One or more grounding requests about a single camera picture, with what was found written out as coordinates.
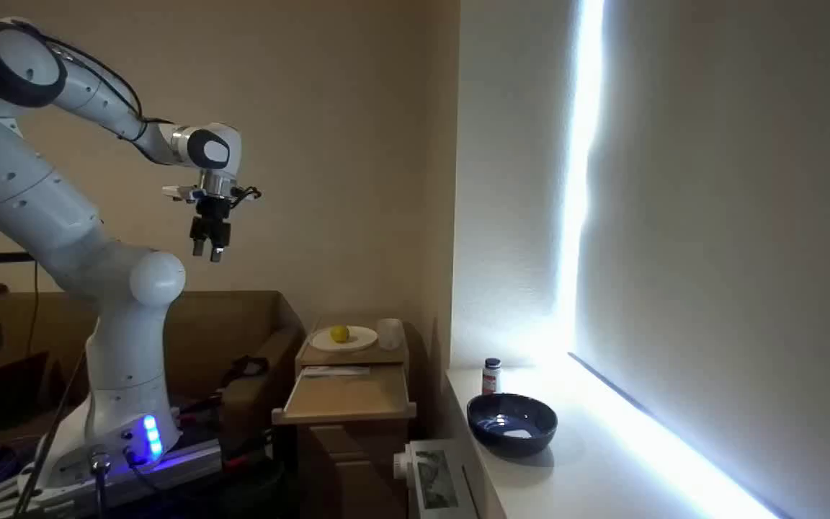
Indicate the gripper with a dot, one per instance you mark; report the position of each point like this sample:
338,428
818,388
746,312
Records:
213,220

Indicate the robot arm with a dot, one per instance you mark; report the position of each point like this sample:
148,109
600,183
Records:
33,194

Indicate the white mug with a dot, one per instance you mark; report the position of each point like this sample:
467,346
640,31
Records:
389,334

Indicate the wooden sliding tray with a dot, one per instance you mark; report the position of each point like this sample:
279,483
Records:
346,398

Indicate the brown sofa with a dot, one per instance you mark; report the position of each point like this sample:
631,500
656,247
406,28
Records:
206,331

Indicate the yellow lemon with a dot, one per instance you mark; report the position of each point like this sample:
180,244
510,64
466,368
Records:
339,334

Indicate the white plate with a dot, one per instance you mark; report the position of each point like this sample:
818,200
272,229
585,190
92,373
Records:
361,339

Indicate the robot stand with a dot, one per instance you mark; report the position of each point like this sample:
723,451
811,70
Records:
170,465

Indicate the wooden bedside cabinet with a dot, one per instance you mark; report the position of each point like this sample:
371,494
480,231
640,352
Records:
354,447

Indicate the cabinet drawer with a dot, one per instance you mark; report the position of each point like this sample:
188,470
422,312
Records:
354,454

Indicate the white pill bottle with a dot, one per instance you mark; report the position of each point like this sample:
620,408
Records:
491,378

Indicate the white box with picture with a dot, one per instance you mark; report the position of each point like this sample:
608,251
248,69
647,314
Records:
436,479

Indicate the dark blue bowl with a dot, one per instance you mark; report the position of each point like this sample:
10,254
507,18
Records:
512,425

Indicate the white roller blind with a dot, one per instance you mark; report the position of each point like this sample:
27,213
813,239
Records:
732,238

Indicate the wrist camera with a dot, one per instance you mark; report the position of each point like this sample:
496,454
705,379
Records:
182,193

